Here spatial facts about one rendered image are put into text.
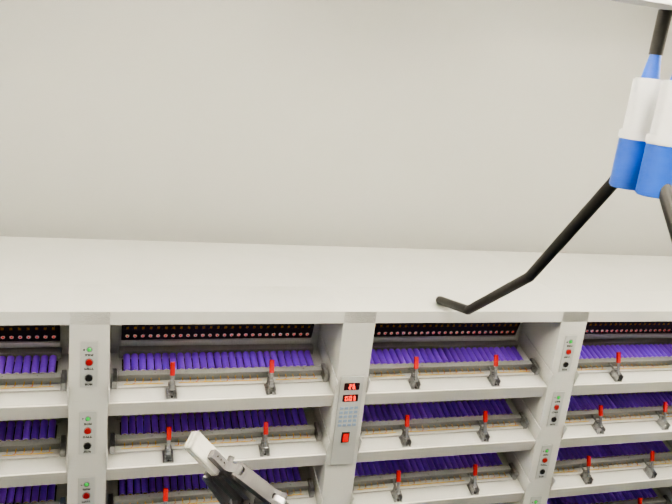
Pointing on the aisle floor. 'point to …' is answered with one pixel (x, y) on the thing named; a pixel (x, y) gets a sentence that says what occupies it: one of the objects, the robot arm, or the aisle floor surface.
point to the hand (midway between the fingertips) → (204, 453)
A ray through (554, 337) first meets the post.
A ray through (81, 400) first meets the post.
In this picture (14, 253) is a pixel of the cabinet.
